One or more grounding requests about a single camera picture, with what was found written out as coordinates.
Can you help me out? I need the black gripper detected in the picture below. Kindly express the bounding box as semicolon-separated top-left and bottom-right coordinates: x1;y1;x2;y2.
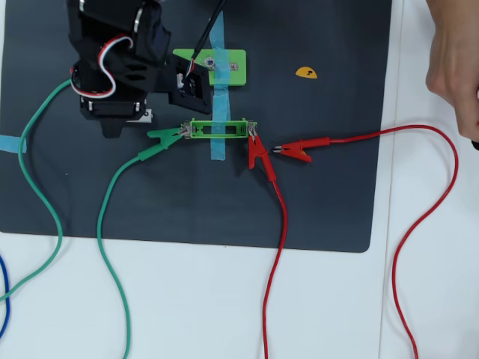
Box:
70;55;171;139

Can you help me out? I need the white AA battery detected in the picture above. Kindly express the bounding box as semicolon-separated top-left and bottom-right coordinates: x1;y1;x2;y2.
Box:
126;108;154;124

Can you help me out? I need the red alligator clip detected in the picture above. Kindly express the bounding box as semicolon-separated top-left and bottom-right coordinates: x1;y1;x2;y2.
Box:
272;136;331;163
246;126;280;183

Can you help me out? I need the red lead cable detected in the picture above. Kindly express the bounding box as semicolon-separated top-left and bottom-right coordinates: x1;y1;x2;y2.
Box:
263;125;460;359

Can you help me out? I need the green alligator clip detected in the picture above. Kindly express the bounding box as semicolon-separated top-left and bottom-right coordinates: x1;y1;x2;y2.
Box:
137;126;191;162

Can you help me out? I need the green battery holder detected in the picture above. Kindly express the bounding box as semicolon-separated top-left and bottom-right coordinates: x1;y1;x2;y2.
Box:
181;117;259;140

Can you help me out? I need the green bulb holder board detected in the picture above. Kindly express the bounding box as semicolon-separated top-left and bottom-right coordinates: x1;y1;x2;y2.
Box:
172;49;248;88

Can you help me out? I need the bare human hand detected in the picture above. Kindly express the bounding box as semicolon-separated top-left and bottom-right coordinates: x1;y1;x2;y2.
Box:
425;0;479;142

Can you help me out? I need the dark grey work mat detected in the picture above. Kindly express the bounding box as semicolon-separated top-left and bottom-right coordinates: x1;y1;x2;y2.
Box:
0;0;393;254

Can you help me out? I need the white red black servo cable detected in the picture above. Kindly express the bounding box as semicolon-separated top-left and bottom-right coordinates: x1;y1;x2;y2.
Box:
70;34;135;99

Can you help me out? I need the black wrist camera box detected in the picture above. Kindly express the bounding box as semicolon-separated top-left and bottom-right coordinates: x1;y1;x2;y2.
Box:
164;50;215;115

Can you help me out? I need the green lead cable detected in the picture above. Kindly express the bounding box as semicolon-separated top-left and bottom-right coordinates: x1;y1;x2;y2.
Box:
0;78;132;359

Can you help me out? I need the black camera cable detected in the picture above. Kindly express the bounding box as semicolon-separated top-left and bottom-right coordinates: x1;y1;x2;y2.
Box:
181;0;228;79

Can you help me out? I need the blue lead cable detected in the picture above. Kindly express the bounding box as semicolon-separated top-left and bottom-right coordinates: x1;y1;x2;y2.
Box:
0;255;11;337

